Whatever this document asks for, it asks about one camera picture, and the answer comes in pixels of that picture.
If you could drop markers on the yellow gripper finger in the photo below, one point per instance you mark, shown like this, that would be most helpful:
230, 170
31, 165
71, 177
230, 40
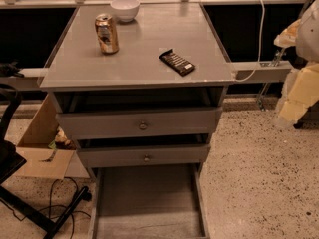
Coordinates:
300, 92

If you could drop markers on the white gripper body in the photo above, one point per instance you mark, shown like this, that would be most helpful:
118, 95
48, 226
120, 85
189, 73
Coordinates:
309, 37

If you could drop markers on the grey bottom drawer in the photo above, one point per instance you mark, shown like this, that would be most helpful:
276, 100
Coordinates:
148, 202

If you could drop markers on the grey drawer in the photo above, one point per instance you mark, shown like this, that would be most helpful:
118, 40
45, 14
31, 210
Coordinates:
139, 123
148, 202
143, 155

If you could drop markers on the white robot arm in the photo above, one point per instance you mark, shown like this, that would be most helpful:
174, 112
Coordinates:
302, 86

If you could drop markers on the grey middle drawer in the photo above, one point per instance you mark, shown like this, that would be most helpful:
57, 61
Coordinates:
143, 155

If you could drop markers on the grey drawer cabinet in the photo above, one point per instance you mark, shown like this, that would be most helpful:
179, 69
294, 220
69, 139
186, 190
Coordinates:
82, 80

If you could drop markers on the grey top drawer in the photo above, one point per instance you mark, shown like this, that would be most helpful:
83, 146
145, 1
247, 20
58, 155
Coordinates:
139, 123

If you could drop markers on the grey metal railing beam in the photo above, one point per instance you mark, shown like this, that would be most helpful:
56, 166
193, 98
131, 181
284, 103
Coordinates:
260, 73

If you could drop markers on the metal diagonal rod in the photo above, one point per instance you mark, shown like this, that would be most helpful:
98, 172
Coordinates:
275, 60

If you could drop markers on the dark chocolate bar wrapper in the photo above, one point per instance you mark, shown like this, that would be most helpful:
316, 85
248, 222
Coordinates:
177, 63

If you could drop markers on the white ceramic bowl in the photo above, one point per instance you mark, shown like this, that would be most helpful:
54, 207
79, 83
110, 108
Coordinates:
125, 10

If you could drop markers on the gold soda can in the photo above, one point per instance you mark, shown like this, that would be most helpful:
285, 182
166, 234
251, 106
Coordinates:
107, 33

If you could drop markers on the cardboard box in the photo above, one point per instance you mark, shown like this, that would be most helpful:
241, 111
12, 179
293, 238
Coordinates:
34, 147

